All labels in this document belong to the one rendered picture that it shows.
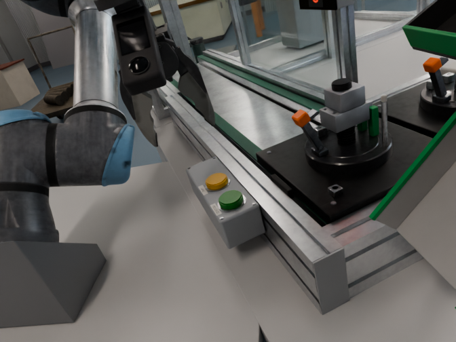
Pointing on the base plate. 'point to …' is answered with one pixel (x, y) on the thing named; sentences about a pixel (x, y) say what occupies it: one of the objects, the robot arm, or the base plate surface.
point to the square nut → (335, 190)
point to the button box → (202, 170)
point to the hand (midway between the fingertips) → (182, 132)
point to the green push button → (231, 199)
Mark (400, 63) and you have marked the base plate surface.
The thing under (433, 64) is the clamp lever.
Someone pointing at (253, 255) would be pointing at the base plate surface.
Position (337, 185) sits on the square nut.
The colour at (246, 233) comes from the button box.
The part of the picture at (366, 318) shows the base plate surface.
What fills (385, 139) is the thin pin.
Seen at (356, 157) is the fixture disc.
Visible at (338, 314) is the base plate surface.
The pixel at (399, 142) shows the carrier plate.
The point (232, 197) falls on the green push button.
